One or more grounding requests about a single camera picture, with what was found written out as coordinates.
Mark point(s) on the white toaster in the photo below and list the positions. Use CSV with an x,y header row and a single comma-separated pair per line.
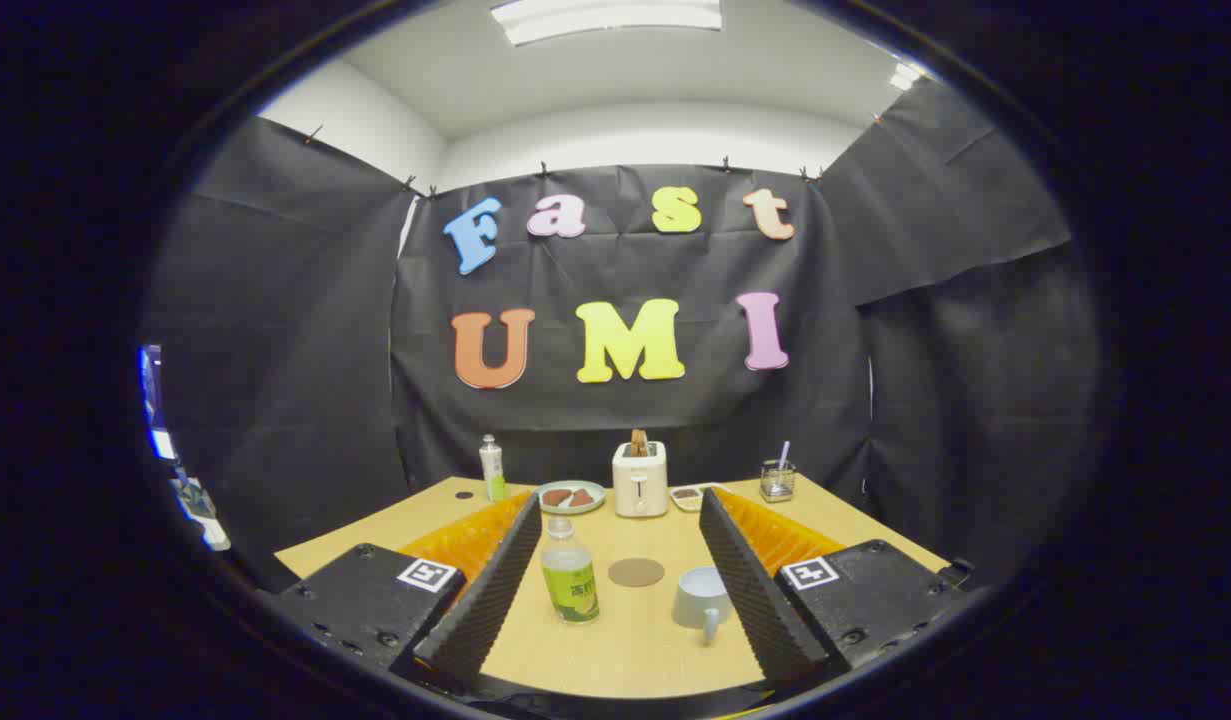
x,y
640,490

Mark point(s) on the brown bread slice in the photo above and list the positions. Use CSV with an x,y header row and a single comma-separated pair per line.
x,y
639,442

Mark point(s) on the wooden table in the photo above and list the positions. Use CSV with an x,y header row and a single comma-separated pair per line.
x,y
625,650

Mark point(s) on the clear juice bottle green label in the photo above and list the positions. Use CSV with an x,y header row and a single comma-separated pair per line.
x,y
570,592

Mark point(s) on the pale green plate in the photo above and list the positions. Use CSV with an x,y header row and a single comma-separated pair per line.
x,y
573,510

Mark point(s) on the round brown coaster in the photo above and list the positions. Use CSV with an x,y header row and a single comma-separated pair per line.
x,y
636,572

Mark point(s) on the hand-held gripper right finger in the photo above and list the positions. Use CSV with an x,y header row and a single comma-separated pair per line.
x,y
750,600

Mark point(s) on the bright window opening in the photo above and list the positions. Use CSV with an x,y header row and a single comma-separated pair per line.
x,y
155,410

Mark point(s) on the small ceiling light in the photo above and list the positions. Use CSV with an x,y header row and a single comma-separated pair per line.
x,y
905,76

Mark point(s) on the black backdrop cloth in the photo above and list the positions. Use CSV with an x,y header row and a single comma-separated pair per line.
x,y
675,420

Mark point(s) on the white divided dish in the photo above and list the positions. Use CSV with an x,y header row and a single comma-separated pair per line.
x,y
687,497

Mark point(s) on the brown food piece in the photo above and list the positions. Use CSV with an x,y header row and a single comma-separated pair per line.
x,y
556,497
582,497

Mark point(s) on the long ceiling light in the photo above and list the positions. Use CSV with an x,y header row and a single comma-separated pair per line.
x,y
605,18

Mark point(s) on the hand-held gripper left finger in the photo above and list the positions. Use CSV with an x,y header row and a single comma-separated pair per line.
x,y
495,600

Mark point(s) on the pale grey-blue cup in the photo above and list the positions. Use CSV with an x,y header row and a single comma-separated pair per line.
x,y
697,600

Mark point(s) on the tall white bottle green label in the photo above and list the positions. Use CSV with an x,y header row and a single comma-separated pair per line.
x,y
493,475

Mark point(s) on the black table clamp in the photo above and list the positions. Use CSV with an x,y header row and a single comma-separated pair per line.
x,y
955,573

